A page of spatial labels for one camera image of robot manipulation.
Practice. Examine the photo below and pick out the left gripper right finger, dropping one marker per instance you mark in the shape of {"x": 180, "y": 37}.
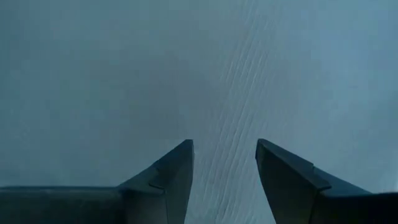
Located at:
{"x": 295, "y": 196}

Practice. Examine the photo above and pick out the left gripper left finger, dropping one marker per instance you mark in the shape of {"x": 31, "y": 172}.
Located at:
{"x": 152, "y": 199}

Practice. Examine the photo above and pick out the grey waffle towel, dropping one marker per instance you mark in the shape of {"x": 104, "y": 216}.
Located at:
{"x": 124, "y": 77}

